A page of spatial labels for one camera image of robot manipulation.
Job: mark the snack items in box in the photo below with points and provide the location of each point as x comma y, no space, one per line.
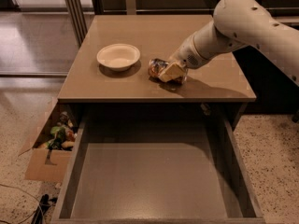
63,135

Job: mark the cardboard box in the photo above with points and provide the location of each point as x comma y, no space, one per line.
45,164

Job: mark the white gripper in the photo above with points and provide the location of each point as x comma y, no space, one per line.
186,55

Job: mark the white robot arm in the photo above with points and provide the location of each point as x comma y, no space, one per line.
236,24

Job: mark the open grey top drawer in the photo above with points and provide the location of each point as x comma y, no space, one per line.
185,170

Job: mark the white paper bowl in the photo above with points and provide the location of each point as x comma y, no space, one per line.
118,57

